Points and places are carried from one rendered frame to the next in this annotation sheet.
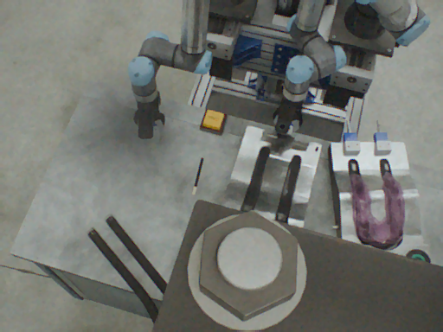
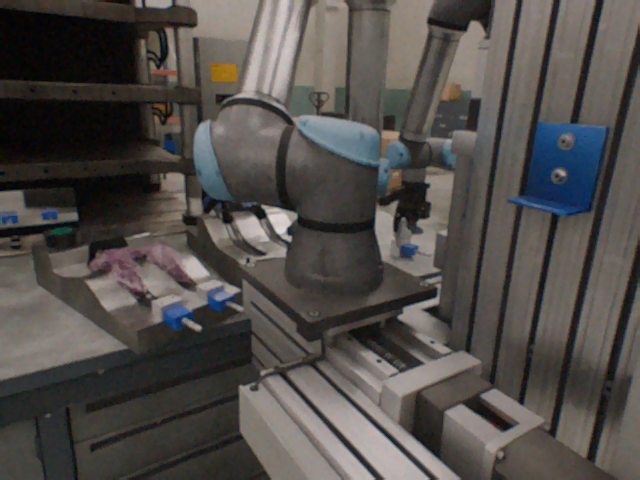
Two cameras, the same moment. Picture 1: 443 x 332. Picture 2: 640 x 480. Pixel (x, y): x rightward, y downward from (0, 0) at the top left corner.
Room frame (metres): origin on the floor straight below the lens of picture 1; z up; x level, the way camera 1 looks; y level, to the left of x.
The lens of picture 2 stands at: (1.69, -0.99, 1.31)
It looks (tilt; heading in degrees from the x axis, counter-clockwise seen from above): 18 degrees down; 133
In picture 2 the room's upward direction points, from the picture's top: 2 degrees clockwise
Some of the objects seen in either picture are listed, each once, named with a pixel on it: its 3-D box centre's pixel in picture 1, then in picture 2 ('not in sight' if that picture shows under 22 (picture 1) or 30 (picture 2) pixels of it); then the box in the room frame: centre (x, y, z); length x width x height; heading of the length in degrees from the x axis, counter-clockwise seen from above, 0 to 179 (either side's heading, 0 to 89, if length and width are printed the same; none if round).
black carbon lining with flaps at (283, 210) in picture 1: (271, 194); (252, 227); (0.65, -0.16, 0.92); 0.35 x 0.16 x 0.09; 165
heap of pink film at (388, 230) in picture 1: (378, 205); (135, 259); (0.63, -0.51, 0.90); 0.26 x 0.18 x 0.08; 3
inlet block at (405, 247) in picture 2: (152, 122); (412, 250); (0.94, 0.25, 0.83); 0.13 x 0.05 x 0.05; 1
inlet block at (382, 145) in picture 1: (380, 137); (181, 319); (0.90, -0.55, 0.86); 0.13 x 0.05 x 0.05; 3
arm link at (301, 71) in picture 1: (299, 74); not in sight; (0.95, -0.23, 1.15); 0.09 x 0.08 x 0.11; 120
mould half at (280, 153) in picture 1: (265, 203); (254, 241); (0.64, -0.14, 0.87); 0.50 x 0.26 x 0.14; 165
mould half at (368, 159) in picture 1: (377, 210); (133, 276); (0.63, -0.51, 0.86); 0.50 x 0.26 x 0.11; 3
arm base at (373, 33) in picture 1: (369, 12); (335, 244); (1.25, -0.48, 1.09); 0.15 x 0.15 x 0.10
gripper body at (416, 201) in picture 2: (148, 102); (413, 200); (0.93, 0.25, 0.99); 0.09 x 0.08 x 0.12; 1
